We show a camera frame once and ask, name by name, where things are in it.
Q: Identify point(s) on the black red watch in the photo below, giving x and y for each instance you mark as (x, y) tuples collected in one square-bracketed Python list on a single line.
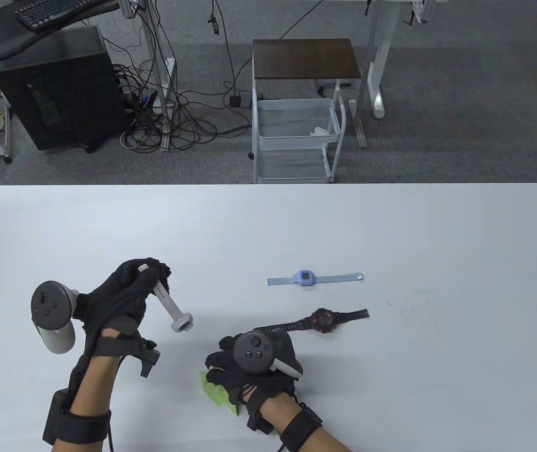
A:
[(321, 321)]

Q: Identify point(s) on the white watch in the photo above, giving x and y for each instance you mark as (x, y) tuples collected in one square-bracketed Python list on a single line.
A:
[(169, 308)]

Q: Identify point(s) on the person's left hand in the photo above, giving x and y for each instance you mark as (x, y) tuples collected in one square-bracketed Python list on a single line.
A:
[(117, 301)]

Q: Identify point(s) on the person's right hand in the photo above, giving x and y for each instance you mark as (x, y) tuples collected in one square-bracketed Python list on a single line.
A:
[(245, 386)]

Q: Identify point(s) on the light blue watch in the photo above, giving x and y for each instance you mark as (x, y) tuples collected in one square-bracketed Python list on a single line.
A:
[(305, 277)]

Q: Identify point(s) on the aluminium rail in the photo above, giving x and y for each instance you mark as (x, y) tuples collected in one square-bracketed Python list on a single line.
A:
[(358, 125)]

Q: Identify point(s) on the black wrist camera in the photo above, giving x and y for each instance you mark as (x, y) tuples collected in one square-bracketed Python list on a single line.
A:
[(150, 360), (259, 421)]

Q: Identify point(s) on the person's left forearm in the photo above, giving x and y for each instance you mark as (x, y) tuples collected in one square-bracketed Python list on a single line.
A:
[(94, 386)]

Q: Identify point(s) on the person's right forearm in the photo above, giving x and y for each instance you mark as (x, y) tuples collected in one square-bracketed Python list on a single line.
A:
[(280, 409)]

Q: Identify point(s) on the grey white handheld controller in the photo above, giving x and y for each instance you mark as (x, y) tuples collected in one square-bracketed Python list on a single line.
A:
[(49, 306), (259, 351)]

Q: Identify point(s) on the white desk leg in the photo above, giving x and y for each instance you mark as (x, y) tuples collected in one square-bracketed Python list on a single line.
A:
[(381, 56)]

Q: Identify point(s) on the black power adapter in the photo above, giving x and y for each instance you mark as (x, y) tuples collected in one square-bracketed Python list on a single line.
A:
[(235, 101)]

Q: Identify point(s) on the black keyboard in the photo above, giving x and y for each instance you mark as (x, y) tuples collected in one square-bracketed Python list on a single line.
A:
[(52, 12)]

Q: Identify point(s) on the white cart with wooden top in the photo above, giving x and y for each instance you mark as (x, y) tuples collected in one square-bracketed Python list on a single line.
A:
[(304, 59)]

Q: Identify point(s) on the green microfibre cloth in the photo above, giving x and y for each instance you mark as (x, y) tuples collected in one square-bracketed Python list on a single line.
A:
[(216, 393)]

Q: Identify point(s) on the white crumpled tissue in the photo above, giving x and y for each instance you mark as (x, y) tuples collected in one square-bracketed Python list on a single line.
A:
[(319, 132)]

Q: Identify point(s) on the black computer tower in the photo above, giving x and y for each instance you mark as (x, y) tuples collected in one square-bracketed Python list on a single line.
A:
[(66, 89)]

